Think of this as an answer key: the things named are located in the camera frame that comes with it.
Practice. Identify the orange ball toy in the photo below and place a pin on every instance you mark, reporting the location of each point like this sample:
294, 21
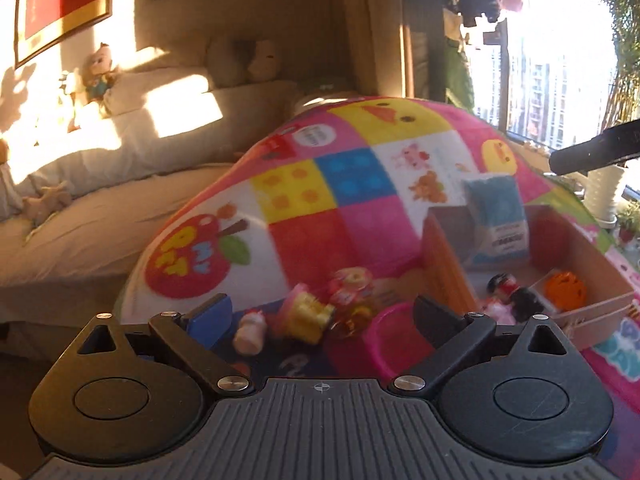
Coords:
565, 291

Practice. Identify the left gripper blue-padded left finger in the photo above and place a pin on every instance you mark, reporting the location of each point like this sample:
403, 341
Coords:
187, 340

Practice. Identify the colourful cartoon play mat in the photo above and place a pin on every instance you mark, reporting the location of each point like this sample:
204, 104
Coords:
348, 185

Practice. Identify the pink toy camera keychain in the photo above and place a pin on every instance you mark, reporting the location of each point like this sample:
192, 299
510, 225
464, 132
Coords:
350, 286

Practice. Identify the small red potted plant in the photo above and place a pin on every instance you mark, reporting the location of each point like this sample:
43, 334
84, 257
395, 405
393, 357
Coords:
628, 222

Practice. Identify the pink cardboard box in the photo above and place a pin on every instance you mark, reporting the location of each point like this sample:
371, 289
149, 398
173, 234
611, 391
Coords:
555, 244

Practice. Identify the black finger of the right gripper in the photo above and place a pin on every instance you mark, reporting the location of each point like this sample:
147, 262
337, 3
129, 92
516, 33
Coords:
611, 147

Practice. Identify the framed red wall picture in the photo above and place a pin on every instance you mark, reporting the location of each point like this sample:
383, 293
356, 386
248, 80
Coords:
41, 24

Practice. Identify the beige sofa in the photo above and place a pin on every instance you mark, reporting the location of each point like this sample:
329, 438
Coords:
56, 276

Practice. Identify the plush toy on sofa back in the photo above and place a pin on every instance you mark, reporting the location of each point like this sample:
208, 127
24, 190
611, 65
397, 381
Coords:
234, 62

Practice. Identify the small doll on sofa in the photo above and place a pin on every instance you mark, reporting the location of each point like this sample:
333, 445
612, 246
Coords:
99, 73

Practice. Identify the black red doll figure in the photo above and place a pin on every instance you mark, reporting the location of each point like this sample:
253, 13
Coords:
524, 304

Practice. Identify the white plant pot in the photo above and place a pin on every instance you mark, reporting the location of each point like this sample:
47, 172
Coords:
605, 187

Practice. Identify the small yogurt drink bottle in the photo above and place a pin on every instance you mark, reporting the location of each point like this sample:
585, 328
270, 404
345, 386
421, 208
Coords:
250, 336

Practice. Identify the pink toy strainer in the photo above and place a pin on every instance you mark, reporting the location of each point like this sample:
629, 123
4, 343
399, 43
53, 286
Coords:
392, 343

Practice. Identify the gold keychain bell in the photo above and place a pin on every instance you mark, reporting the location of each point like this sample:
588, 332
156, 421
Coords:
351, 321

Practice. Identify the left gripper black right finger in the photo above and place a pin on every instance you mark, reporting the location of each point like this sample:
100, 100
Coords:
459, 341

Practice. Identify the blue tissue pack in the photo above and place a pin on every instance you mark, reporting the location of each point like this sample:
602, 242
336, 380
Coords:
500, 226

